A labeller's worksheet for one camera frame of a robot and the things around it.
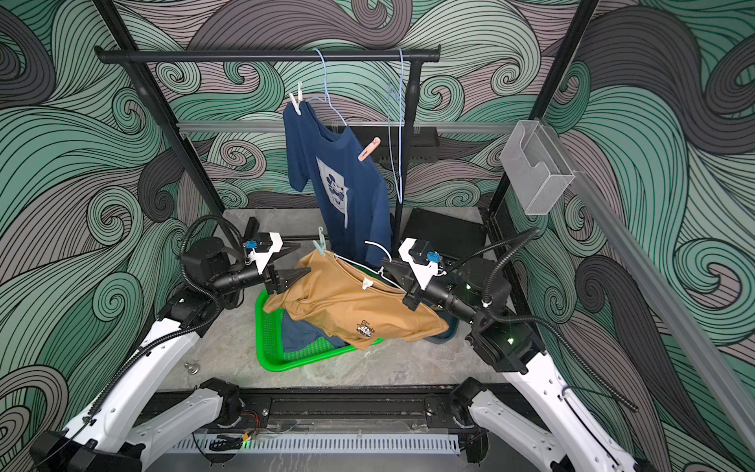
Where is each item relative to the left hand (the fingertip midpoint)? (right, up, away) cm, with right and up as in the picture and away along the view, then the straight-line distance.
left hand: (300, 252), depth 65 cm
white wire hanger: (+18, -4, -5) cm, 19 cm away
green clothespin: (+4, +1, +5) cm, 6 cm away
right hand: (+19, -1, -9) cm, 21 cm away
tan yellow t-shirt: (+9, -13, +8) cm, 17 cm away
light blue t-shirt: (-6, -26, +21) cm, 34 cm away
